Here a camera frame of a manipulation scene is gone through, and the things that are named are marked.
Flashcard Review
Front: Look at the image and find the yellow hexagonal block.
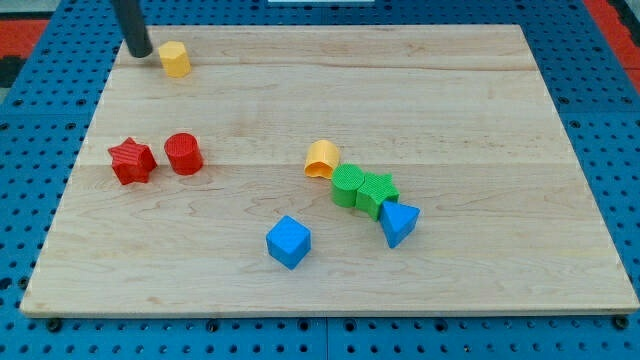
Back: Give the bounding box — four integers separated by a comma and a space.
158, 41, 191, 78

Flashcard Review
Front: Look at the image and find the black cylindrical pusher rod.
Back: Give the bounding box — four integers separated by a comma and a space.
111, 0, 153, 58

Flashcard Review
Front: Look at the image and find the green star block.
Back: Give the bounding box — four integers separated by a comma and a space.
355, 172, 400, 221

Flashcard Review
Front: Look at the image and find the red cylinder block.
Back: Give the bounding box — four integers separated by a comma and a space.
164, 132, 204, 175

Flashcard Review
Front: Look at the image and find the blue triangular prism block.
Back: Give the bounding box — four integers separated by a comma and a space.
379, 201, 420, 249

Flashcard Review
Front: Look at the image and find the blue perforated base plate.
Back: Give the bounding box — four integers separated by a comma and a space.
1, 0, 639, 359

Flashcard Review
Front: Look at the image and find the green cylinder block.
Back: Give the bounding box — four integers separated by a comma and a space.
331, 164, 364, 208

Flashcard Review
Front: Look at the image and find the light wooden board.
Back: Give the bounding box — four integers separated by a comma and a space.
21, 25, 639, 318

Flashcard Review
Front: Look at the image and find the blue cube block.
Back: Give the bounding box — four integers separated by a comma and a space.
266, 215, 311, 270

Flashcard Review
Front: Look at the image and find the red star block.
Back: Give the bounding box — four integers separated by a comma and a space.
108, 137, 157, 185

